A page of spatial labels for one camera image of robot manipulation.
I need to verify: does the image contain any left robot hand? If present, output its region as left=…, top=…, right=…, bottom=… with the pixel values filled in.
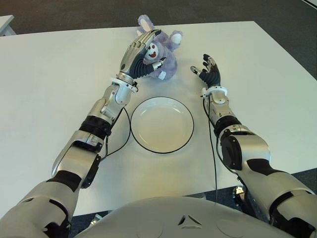
left=118, top=29, right=168, bottom=81

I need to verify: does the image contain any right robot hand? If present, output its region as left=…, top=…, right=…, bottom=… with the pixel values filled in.
left=190, top=54, right=222, bottom=88

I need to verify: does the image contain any purple plush bunny doll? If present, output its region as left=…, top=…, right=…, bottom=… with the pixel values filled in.
left=135, top=14, right=183, bottom=80

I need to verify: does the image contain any metal robot base part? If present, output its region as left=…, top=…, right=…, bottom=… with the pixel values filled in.
left=90, top=213, right=104, bottom=225
left=232, top=185, right=249, bottom=207

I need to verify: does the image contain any white plate with black rim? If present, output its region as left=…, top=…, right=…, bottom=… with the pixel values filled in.
left=130, top=96, right=195, bottom=154

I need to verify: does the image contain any white side table corner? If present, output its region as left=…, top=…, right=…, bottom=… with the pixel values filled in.
left=0, top=14, right=17, bottom=37

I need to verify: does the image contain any silver robot torso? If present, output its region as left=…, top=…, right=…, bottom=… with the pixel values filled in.
left=74, top=196, right=296, bottom=238

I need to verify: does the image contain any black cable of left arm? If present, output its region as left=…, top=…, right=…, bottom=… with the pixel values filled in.
left=100, top=106, right=131, bottom=162

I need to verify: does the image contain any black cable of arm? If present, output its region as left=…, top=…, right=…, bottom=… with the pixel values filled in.
left=100, top=106, right=131, bottom=162
left=202, top=95, right=219, bottom=204

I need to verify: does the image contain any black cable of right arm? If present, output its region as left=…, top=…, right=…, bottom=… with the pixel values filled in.
left=202, top=95, right=219, bottom=204

